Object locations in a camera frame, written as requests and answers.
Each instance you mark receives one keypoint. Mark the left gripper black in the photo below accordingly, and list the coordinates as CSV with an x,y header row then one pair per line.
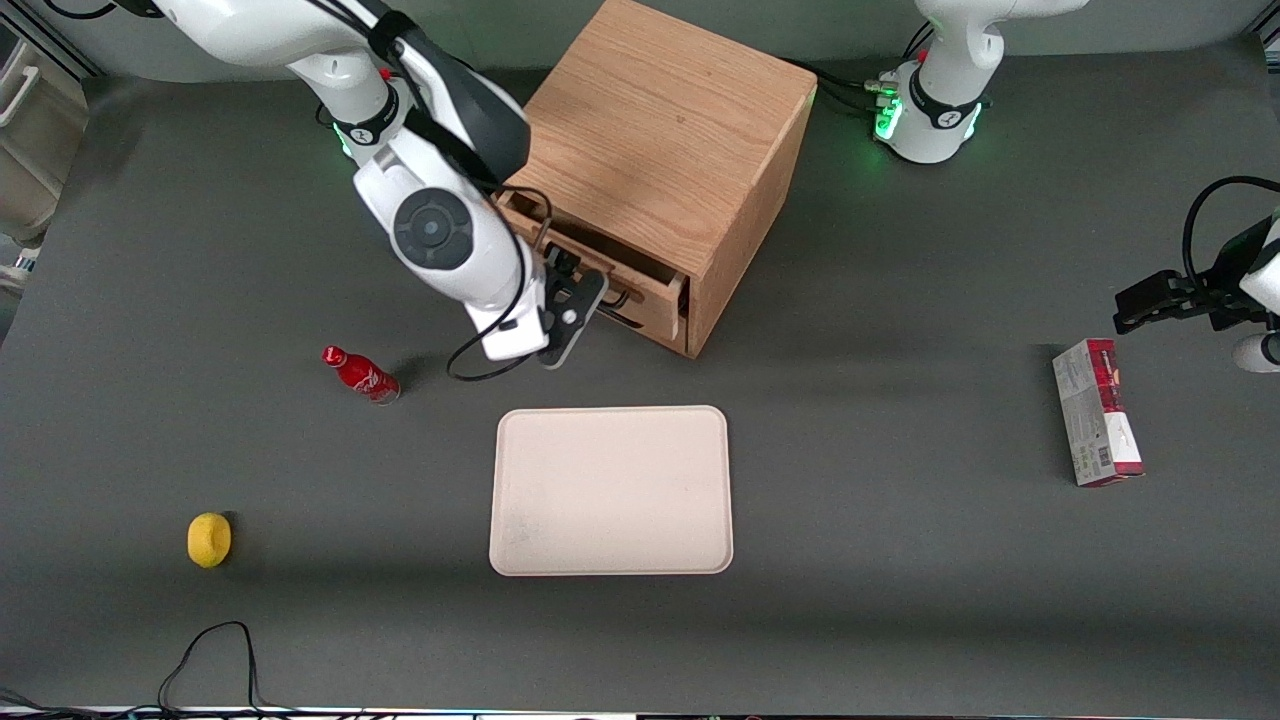
x,y
1216,296

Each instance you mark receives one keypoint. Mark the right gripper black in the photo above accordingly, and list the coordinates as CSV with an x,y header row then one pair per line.
x,y
562,266

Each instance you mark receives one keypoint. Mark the wooden drawer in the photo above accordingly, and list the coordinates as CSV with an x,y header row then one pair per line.
x,y
655,295

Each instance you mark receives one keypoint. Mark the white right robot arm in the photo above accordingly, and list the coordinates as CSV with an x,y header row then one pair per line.
x,y
300,35

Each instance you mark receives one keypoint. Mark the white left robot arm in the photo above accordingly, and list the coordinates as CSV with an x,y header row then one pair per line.
x,y
940,100

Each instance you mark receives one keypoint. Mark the wooden drawer cabinet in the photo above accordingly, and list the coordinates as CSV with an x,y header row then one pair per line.
x,y
660,120

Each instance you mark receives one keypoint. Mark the red plaid cardboard box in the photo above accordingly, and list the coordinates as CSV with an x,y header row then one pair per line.
x,y
1100,420

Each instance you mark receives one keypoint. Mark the cream plastic tray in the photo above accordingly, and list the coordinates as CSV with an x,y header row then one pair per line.
x,y
610,490

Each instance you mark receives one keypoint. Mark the red cola bottle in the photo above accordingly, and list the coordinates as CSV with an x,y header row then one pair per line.
x,y
362,376

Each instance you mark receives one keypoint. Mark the yellow lemon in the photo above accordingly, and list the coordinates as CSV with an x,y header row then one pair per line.
x,y
209,540

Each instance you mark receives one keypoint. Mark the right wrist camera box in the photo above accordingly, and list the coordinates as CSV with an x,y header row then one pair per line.
x,y
572,320

